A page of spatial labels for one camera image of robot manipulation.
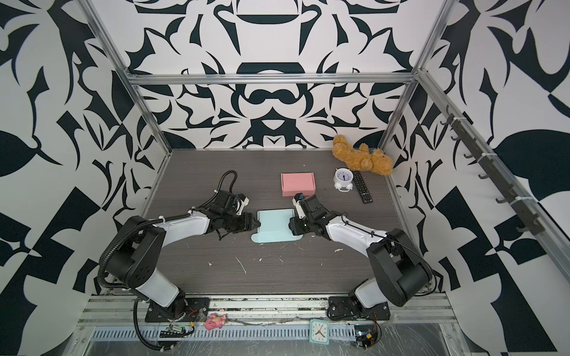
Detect small circuit board right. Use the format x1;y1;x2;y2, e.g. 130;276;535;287
355;323;382;349

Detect white alarm clock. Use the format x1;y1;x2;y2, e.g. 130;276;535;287
333;168;354;193

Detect black wall hook rack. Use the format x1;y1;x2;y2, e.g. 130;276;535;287
442;113;546;236

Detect light blue paper box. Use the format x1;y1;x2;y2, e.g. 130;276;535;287
251;209;303;244

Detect teal square clock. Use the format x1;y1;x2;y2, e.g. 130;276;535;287
309;319;330;345

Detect brown teddy bear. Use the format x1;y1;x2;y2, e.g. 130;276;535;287
332;135;393;176

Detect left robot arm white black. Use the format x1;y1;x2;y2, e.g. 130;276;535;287
96;191;261;319

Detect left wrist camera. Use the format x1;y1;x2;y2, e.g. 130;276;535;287
235;194;249;215

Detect black remote control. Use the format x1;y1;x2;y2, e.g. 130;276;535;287
353;171;373;204

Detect pink paper box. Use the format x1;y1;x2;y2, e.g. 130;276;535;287
281;173;316;197

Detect pink small toy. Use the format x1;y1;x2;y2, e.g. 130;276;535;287
203;314;227;331

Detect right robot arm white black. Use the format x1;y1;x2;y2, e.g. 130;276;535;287
289;194;433;309

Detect small circuit board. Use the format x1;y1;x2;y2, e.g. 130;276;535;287
159;323;195;338
355;323;382;349

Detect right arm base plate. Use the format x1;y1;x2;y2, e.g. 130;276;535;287
327;296;391;321

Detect small circuit board left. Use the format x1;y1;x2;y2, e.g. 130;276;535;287
159;323;195;338

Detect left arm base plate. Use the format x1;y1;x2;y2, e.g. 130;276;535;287
145;298;210;323

